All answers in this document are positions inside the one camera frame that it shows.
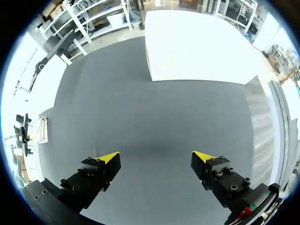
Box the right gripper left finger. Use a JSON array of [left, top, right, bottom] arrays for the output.
[[57, 151, 122, 210]]

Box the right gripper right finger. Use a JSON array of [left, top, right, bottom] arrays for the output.
[[190, 150, 254, 208]]

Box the large white block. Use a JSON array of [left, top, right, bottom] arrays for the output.
[[144, 9, 270, 86]]

